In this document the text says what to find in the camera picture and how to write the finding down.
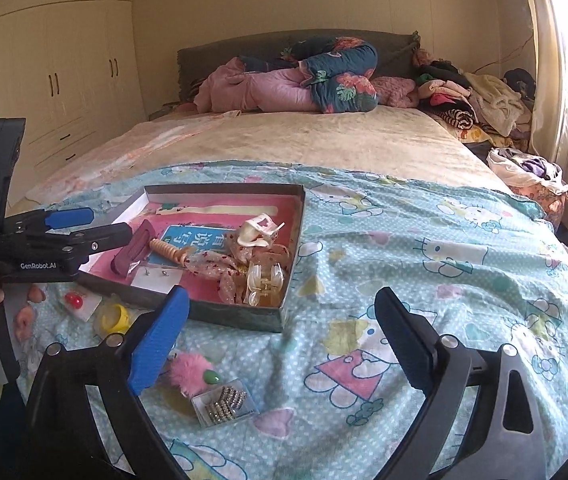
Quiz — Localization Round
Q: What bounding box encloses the beige spiral hair tie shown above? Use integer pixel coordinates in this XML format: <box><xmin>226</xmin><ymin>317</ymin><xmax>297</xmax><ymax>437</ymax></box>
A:
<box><xmin>149</xmin><ymin>239</ymin><xmax>192</xmax><ymax>268</ymax></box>

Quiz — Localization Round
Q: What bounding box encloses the white and purple clothes bundle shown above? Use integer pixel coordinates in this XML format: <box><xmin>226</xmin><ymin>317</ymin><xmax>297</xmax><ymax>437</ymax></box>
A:
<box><xmin>486</xmin><ymin>147</ymin><xmax>568</xmax><ymax>196</ymax></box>

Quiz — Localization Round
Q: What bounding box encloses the peach floral towel blanket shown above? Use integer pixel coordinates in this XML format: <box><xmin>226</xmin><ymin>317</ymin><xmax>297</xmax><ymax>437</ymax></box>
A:
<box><xmin>24</xmin><ymin>120</ymin><xmax>245</xmax><ymax>201</ymax></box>

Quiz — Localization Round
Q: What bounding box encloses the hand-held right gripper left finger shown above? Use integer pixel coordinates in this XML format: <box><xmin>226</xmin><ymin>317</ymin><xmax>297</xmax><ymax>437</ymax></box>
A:
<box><xmin>24</xmin><ymin>285</ymin><xmax>192</xmax><ymax>480</ymax></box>

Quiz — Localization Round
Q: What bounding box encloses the pink fluffy hair clip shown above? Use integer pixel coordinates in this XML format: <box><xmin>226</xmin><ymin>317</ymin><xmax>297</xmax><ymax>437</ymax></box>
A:
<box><xmin>166</xmin><ymin>352</ymin><xmax>222</xmax><ymax>396</ymax></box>

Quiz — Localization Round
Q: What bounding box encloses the dark blue floral quilt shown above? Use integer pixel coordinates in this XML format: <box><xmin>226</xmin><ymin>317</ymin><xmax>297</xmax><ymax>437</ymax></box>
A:
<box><xmin>236</xmin><ymin>36</ymin><xmax>380</xmax><ymax>114</ymax></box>

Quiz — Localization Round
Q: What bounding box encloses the yellow translucent hair clip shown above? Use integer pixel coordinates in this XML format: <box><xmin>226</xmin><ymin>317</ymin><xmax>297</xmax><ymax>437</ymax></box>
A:
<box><xmin>95</xmin><ymin>302</ymin><xmax>132</xmax><ymax>335</ymax></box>

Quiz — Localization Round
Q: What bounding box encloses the grey bed headboard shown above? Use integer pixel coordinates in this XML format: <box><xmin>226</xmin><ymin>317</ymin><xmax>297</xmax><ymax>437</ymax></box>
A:
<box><xmin>176</xmin><ymin>30</ymin><xmax>421</xmax><ymax>103</ymax></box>

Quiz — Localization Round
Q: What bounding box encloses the translucent yellowish claw clip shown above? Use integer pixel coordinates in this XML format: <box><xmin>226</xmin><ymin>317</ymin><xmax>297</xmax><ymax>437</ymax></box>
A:
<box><xmin>244</xmin><ymin>262</ymin><xmax>285</xmax><ymax>307</ymax></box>

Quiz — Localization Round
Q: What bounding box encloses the rhinestone clips clear packet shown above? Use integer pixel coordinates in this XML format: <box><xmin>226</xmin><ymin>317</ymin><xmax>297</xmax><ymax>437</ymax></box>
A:
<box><xmin>190</xmin><ymin>377</ymin><xmax>261</xmax><ymax>428</ymax></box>

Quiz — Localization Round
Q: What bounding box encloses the beige bed sheet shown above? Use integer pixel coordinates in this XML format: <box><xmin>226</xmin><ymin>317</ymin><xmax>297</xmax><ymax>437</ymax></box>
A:
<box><xmin>9</xmin><ymin>109</ymin><xmax>515</xmax><ymax>211</ymax></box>

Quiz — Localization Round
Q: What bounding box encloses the cream wardrobe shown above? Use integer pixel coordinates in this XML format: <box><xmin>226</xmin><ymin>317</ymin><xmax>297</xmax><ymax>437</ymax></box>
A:
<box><xmin>0</xmin><ymin>0</ymin><xmax>147</xmax><ymax>211</ymax></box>

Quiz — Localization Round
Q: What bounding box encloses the silver stud earrings card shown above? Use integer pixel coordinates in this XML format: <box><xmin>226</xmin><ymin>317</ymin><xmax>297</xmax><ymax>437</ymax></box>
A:
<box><xmin>130</xmin><ymin>262</ymin><xmax>185</xmax><ymax>293</ymax></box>

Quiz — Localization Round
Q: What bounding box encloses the cartoon cat print blanket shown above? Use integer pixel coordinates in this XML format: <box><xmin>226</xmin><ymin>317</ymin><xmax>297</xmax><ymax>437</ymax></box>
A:
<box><xmin>29</xmin><ymin>160</ymin><xmax>568</xmax><ymax>480</ymax></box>

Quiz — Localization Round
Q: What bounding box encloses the cream curtain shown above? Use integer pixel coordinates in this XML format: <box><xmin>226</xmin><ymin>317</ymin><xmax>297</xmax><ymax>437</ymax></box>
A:
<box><xmin>521</xmin><ymin>0</ymin><xmax>568</xmax><ymax>171</ymax></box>

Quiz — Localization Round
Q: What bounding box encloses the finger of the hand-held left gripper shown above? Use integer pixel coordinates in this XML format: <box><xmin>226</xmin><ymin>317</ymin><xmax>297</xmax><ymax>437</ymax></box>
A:
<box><xmin>64</xmin><ymin>222</ymin><xmax>134</xmax><ymax>261</ymax></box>
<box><xmin>6</xmin><ymin>208</ymin><xmax>96</xmax><ymax>235</ymax></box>

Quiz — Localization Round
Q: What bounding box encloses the pile of clothes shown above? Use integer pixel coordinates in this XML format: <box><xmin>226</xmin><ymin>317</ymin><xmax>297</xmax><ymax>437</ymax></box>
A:
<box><xmin>414</xmin><ymin>50</ymin><xmax>537</xmax><ymax>153</ymax></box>

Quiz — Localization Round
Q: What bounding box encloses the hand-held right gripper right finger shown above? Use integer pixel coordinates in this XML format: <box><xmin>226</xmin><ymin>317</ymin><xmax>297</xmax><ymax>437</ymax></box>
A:
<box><xmin>374</xmin><ymin>286</ymin><xmax>550</xmax><ymax>480</ymax></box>

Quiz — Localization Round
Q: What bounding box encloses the shallow grey cardboard box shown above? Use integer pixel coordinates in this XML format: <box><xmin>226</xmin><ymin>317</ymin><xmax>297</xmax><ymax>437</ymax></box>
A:
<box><xmin>76</xmin><ymin>183</ymin><xmax>306</xmax><ymax>333</ymax></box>

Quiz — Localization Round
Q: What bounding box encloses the pink quilt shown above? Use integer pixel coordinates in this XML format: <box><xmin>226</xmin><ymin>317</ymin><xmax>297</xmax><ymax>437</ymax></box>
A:
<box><xmin>194</xmin><ymin>57</ymin><xmax>420</xmax><ymax>113</ymax></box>

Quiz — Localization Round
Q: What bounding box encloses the dark red banana hair clip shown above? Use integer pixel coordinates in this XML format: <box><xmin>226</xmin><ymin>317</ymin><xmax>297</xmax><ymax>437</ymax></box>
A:
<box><xmin>110</xmin><ymin>224</ymin><xmax>157</xmax><ymax>277</ymax></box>

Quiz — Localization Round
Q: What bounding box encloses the red ball earrings card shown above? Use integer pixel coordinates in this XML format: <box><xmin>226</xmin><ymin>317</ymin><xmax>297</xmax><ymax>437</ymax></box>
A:
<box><xmin>56</xmin><ymin>290</ymin><xmax>102</xmax><ymax>322</ymax></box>

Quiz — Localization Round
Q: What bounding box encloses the white claw clip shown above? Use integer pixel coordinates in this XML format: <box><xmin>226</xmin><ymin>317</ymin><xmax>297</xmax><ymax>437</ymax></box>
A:
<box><xmin>236</xmin><ymin>213</ymin><xmax>285</xmax><ymax>250</ymax></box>

